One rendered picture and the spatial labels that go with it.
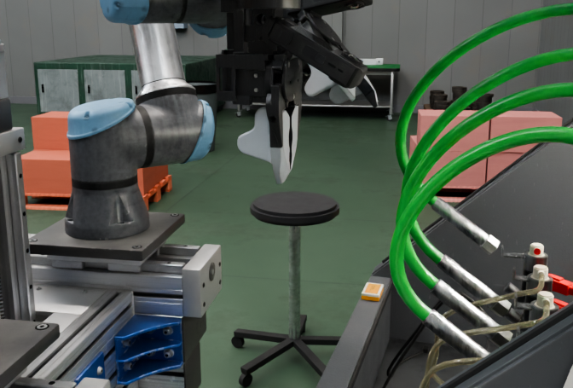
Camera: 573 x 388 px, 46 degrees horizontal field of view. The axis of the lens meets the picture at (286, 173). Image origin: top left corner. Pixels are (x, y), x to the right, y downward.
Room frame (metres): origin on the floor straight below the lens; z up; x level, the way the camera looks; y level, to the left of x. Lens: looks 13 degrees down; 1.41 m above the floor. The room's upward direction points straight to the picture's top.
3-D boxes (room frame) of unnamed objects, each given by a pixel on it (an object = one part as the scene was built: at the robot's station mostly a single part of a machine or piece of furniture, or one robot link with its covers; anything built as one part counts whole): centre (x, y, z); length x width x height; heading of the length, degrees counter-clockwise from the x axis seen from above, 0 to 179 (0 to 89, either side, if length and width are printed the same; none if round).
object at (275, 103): (0.74, 0.01, 1.32); 0.05 x 0.02 x 0.09; 163
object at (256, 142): (0.76, 0.03, 1.27); 0.06 x 0.03 x 0.09; 73
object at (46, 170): (5.19, 1.53, 0.32); 1.10 x 0.81 x 0.65; 78
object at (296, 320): (2.61, -0.04, 0.35); 0.58 x 0.56 x 0.70; 81
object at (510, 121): (5.42, -1.59, 0.34); 1.17 x 0.83 x 0.68; 79
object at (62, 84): (9.77, 2.17, 0.42); 2.13 x 1.94 x 0.84; 80
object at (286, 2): (0.77, 0.03, 1.38); 0.09 x 0.08 x 0.12; 73
